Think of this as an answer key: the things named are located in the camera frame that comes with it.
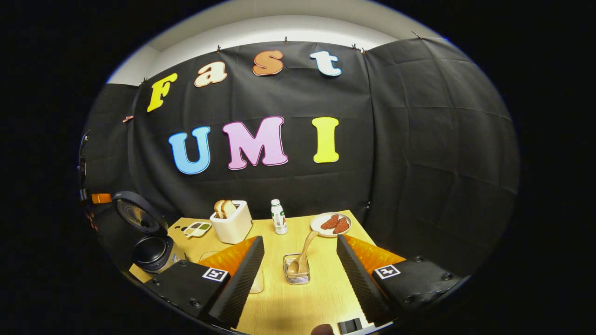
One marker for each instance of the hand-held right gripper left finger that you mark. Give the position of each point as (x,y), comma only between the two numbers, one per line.
(240,284)

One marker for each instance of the dark lidded rice cooker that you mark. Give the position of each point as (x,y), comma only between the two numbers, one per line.
(153,253)

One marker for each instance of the black backdrop cloth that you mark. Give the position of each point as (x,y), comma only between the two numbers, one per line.
(419,139)

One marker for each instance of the toast bread slice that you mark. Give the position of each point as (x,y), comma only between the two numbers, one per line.
(229,207)
(218,208)

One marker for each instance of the white toaster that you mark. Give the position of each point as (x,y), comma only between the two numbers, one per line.
(235,228)

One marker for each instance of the red meat slice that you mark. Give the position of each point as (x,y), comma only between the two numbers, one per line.
(342,225)
(330,222)

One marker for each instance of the white drink bottle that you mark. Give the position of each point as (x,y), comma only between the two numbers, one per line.
(279,218)

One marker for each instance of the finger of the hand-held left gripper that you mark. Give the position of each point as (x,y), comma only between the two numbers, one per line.
(101,198)

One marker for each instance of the white round plate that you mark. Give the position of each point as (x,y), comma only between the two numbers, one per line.
(318,228)

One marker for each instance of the white sectioned bean dish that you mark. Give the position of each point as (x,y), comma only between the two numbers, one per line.
(197,229)

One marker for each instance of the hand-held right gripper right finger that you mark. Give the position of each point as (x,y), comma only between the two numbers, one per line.
(361,279)

